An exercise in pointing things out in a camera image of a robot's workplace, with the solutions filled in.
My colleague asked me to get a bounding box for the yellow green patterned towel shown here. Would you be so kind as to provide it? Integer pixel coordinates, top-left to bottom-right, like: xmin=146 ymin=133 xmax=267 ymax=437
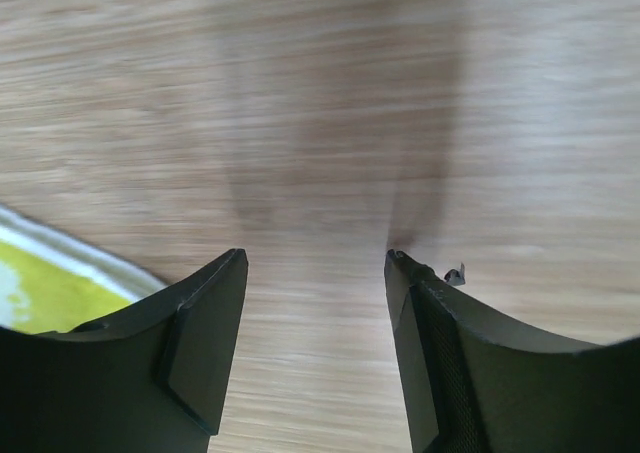
xmin=1 ymin=206 xmax=167 ymax=334

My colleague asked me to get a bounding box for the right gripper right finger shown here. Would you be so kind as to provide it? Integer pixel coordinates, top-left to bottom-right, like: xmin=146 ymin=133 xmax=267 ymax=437
xmin=384 ymin=250 xmax=639 ymax=452

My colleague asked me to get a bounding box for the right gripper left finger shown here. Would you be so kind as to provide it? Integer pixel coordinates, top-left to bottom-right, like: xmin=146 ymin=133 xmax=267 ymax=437
xmin=1 ymin=249 xmax=248 ymax=452

